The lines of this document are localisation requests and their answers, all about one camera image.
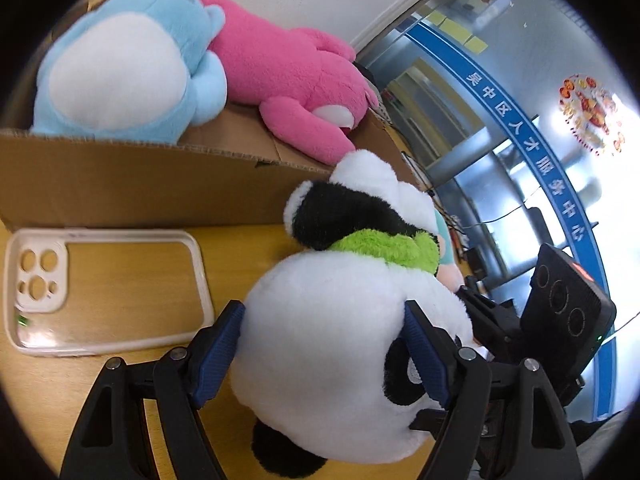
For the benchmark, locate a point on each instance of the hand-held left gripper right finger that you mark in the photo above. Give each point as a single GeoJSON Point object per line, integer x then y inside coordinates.
{"type": "Point", "coordinates": [425, 355]}

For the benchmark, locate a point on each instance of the clear white phone case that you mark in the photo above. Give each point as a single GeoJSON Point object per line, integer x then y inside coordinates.
{"type": "Point", "coordinates": [37, 260]}

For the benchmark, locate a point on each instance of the white panda plush toy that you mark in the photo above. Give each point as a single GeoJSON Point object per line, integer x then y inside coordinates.
{"type": "Point", "coordinates": [320, 320]}

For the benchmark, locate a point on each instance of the row of yellow sticky notes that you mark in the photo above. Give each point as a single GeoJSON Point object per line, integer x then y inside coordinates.
{"type": "Point", "coordinates": [470, 40]}

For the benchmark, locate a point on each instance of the light blue plush toy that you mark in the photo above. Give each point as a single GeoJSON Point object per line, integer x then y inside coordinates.
{"type": "Point", "coordinates": [115, 75]}

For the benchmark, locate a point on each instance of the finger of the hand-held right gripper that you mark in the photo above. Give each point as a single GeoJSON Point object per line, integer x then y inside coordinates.
{"type": "Point", "coordinates": [425, 420]}
{"type": "Point", "coordinates": [492, 320]}

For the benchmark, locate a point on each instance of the red round window decoration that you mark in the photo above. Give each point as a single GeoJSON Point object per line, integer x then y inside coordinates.
{"type": "Point", "coordinates": [590, 110]}

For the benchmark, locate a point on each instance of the cardboard box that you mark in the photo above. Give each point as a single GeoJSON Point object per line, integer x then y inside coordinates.
{"type": "Point", "coordinates": [125, 185]}

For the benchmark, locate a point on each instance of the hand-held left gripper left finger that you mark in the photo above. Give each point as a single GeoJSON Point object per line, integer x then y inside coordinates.
{"type": "Point", "coordinates": [220, 355]}

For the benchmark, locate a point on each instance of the glass partition with blue band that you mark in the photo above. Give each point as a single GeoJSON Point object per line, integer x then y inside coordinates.
{"type": "Point", "coordinates": [500, 110]}

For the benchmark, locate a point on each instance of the pastel pink teal plush toy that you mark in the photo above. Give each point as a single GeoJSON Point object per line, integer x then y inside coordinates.
{"type": "Point", "coordinates": [447, 255]}

